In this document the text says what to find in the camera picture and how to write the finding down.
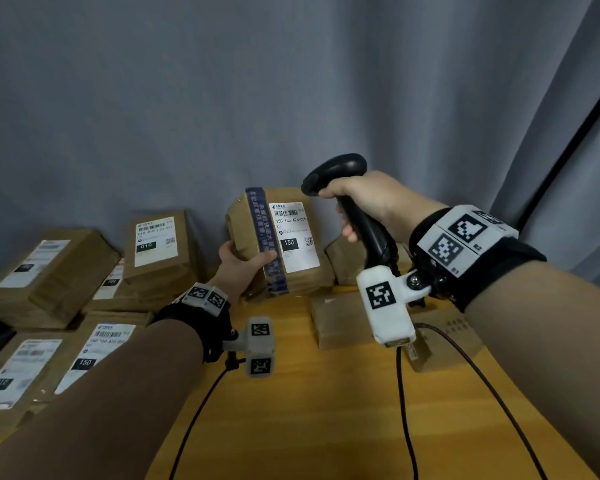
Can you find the person's left hand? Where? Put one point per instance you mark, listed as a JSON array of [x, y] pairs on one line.
[[237, 274]]

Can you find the person's right forearm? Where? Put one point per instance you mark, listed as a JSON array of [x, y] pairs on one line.
[[555, 344]]

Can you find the yellow taped labelled cardboard box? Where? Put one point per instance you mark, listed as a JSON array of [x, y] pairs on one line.
[[110, 284]]

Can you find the black wristband with marker tags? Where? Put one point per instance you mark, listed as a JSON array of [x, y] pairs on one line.
[[495, 274], [195, 322]]

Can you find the person's right hand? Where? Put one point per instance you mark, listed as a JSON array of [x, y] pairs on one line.
[[390, 199]]

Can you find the person's left forearm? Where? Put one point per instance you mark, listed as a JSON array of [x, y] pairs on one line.
[[105, 409]]

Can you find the taped parcel labelled 150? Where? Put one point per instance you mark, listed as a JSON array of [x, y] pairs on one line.
[[300, 234]]

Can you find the black barcode scanner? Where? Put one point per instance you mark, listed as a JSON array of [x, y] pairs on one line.
[[335, 169]]

